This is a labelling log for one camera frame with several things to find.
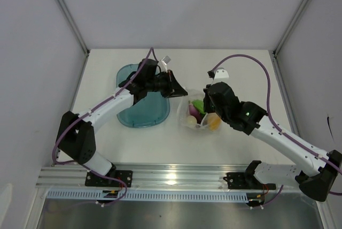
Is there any purple eggplant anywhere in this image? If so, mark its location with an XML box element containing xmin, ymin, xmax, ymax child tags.
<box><xmin>188</xmin><ymin>102</ymin><xmax>202</xmax><ymax>124</ymax></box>

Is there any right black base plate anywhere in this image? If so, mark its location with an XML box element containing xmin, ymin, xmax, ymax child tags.
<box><xmin>223</xmin><ymin>172</ymin><xmax>276</xmax><ymax>190</ymax></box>

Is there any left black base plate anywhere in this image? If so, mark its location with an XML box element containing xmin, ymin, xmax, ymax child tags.
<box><xmin>84</xmin><ymin>170</ymin><xmax>133</xmax><ymax>188</ymax></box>

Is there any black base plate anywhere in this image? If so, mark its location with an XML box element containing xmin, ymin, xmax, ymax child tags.
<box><xmin>84</xmin><ymin>170</ymin><xmax>133</xmax><ymax>188</ymax></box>
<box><xmin>223</xmin><ymin>172</ymin><xmax>276</xmax><ymax>190</ymax></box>

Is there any white egg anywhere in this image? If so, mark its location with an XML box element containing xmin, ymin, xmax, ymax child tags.
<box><xmin>186</xmin><ymin>115</ymin><xmax>197</xmax><ymax>126</ymax></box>

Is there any right aluminium frame post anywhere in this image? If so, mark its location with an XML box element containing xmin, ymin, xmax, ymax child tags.
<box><xmin>272</xmin><ymin>0</ymin><xmax>328</xmax><ymax>56</ymax></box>

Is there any light green chayote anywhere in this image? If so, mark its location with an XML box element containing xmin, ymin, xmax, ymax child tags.
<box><xmin>191</xmin><ymin>100</ymin><xmax>206</xmax><ymax>114</ymax></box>

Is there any yellow orange fruit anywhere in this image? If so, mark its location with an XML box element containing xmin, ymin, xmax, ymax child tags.
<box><xmin>206</xmin><ymin>113</ymin><xmax>221</xmax><ymax>131</ymax></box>

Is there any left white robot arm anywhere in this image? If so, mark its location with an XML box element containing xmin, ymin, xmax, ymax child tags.
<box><xmin>56</xmin><ymin>56</ymin><xmax>188</xmax><ymax>186</ymax></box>

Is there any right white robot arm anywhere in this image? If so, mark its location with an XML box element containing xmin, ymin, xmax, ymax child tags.
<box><xmin>204</xmin><ymin>82</ymin><xmax>341</xmax><ymax>202</ymax></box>

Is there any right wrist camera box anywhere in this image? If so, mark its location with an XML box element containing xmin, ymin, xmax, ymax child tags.
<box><xmin>207</xmin><ymin>68</ymin><xmax>229</xmax><ymax>81</ymax></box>

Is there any left aluminium frame post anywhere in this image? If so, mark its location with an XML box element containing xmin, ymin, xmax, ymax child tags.
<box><xmin>40</xmin><ymin>0</ymin><xmax>90</xmax><ymax>56</ymax></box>

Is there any aluminium mounting rail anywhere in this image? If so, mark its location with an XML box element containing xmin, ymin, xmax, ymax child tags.
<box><xmin>36</xmin><ymin>163</ymin><xmax>328</xmax><ymax>193</ymax></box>

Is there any blue plastic tray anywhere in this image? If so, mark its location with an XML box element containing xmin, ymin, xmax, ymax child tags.
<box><xmin>116</xmin><ymin>59</ymin><xmax>170</xmax><ymax>128</ymax></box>

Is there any aluminium frame post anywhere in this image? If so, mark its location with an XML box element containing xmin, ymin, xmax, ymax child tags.
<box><xmin>40</xmin><ymin>0</ymin><xmax>90</xmax><ymax>56</ymax></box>
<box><xmin>272</xmin><ymin>0</ymin><xmax>328</xmax><ymax>56</ymax></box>

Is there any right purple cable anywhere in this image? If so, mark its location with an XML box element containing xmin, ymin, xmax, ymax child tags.
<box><xmin>208</xmin><ymin>54</ymin><xmax>342</xmax><ymax>208</ymax></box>

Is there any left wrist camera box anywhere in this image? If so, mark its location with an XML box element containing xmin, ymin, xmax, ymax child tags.
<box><xmin>159</xmin><ymin>56</ymin><xmax>171</xmax><ymax>72</ymax></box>

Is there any white slotted cable duct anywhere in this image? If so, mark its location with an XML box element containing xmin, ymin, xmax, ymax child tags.
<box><xmin>47</xmin><ymin>188</ymin><xmax>248</xmax><ymax>203</ymax></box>

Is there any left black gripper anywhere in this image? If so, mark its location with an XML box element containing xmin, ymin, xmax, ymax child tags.
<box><xmin>146</xmin><ymin>70</ymin><xmax>188</xmax><ymax>98</ymax></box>

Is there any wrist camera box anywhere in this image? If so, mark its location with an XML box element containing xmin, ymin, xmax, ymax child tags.
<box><xmin>207</xmin><ymin>68</ymin><xmax>229</xmax><ymax>81</ymax></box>
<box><xmin>159</xmin><ymin>56</ymin><xmax>171</xmax><ymax>72</ymax></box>

